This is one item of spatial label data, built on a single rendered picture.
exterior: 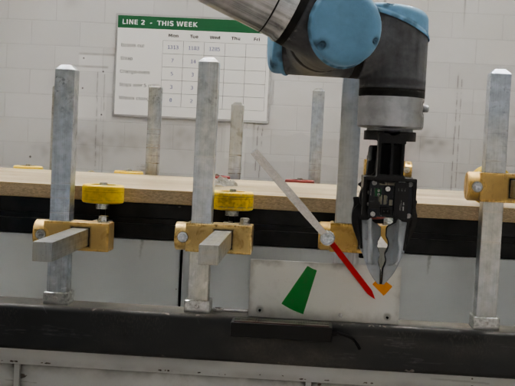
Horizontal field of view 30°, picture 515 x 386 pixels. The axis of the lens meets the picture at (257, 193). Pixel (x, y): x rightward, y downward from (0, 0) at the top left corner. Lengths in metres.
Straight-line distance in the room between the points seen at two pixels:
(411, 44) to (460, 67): 7.60
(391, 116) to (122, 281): 0.82
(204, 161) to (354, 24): 0.61
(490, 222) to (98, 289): 0.77
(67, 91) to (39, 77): 7.43
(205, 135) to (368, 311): 0.41
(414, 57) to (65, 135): 0.68
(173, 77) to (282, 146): 1.18
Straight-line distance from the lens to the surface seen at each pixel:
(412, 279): 1.91
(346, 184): 1.66
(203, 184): 1.67
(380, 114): 1.29
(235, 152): 2.76
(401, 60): 1.29
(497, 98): 1.69
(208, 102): 1.67
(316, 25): 1.11
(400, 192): 1.29
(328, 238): 1.64
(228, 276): 1.90
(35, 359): 1.79
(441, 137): 8.85
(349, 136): 1.66
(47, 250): 1.47
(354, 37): 1.13
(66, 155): 1.71
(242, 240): 1.66
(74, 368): 1.78
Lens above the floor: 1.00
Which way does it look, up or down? 3 degrees down
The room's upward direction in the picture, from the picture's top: 3 degrees clockwise
